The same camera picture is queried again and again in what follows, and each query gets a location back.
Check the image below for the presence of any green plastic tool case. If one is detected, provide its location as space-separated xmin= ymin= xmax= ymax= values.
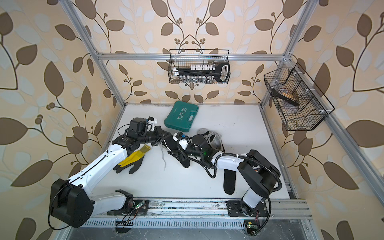
xmin=164 ymin=101 xmax=199 ymax=133

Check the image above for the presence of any brush in right basket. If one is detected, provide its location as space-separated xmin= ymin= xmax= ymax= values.
xmin=273 ymin=89 xmax=300 ymax=107

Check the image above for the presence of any wire basket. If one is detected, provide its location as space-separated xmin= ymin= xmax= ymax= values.
xmin=264 ymin=63 xmax=335 ymax=131
xmin=168 ymin=48 xmax=231 ymax=84

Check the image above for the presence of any black insole on table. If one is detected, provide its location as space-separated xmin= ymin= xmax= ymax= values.
xmin=223 ymin=170 xmax=237 ymax=195

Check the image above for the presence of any yellow black work glove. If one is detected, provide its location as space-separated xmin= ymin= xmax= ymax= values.
xmin=113 ymin=145 xmax=151 ymax=175

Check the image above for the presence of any black socket bit holder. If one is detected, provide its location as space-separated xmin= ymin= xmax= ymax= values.
xmin=174 ymin=62 xmax=231 ymax=83

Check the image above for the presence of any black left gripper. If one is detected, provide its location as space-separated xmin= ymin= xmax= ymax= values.
xmin=136 ymin=125 xmax=171 ymax=146

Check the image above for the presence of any black insole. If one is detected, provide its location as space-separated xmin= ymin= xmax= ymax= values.
xmin=168 ymin=150 xmax=191 ymax=169
xmin=223 ymin=170 xmax=237 ymax=195

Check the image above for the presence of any right wire basket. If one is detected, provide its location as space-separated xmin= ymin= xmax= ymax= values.
xmin=264 ymin=63 xmax=335 ymax=131

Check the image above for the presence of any back wire basket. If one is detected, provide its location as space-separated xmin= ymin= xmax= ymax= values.
xmin=168 ymin=48 xmax=231 ymax=84

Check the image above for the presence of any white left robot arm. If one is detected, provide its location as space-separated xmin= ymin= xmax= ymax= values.
xmin=49 ymin=126 xmax=171 ymax=228

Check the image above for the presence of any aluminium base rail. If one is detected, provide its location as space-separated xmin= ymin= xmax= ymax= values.
xmin=82 ymin=198 xmax=313 ymax=230

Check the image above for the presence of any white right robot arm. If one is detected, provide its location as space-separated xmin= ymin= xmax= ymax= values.
xmin=174 ymin=133 xmax=283 ymax=217

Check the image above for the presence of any black white sneaker with laces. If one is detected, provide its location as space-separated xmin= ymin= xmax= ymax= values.
xmin=163 ymin=132 xmax=189 ymax=160

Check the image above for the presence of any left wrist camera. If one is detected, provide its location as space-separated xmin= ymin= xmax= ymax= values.
xmin=129 ymin=117 xmax=158 ymax=134

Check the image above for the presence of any black corrugated cable conduit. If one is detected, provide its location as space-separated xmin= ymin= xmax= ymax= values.
xmin=176 ymin=137 xmax=283 ymax=193

